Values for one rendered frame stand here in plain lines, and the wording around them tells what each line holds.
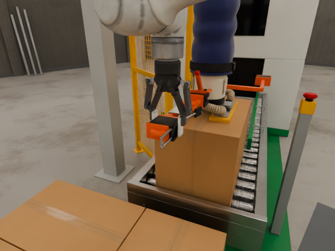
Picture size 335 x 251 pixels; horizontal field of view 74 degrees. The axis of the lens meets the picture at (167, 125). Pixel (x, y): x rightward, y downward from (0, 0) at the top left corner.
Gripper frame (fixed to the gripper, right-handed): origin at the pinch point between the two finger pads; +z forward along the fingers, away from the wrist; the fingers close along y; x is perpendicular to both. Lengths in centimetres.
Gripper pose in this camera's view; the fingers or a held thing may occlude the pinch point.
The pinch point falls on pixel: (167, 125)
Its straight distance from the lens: 70.4
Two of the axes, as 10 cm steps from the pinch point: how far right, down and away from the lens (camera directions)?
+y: -9.1, -1.7, 3.8
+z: 0.0, 9.2, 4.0
